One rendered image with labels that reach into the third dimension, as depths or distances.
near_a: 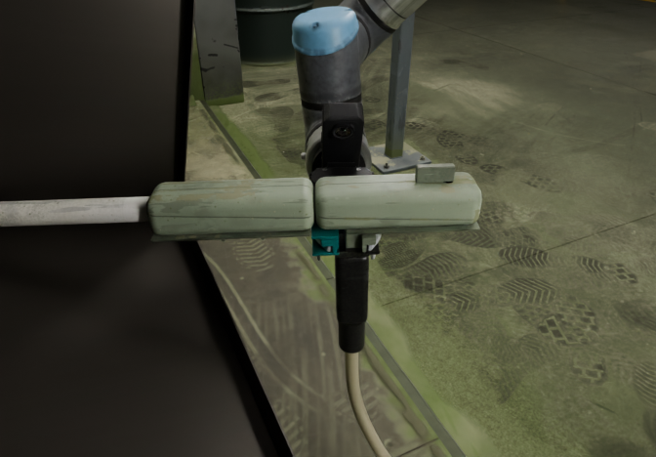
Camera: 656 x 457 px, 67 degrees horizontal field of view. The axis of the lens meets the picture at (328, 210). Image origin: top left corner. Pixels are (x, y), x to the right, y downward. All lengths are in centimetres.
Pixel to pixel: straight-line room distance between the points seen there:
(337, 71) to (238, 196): 30
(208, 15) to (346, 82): 159
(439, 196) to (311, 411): 57
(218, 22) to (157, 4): 170
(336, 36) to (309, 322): 62
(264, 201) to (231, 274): 78
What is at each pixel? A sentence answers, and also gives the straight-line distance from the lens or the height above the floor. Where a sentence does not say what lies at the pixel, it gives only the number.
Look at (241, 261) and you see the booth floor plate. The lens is 126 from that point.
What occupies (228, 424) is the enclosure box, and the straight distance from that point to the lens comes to 42.
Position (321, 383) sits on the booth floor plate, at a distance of 98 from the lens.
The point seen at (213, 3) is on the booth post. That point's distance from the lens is 226.
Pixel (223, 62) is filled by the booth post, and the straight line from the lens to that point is 231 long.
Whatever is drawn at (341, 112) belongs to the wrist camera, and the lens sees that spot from 54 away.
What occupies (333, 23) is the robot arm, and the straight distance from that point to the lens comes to 69.
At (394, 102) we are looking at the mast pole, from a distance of 172.
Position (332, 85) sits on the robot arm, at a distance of 70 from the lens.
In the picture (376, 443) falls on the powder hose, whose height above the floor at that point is 20.
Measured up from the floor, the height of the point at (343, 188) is 58.
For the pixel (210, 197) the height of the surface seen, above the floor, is 57.
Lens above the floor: 81
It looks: 32 degrees down
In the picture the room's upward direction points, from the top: straight up
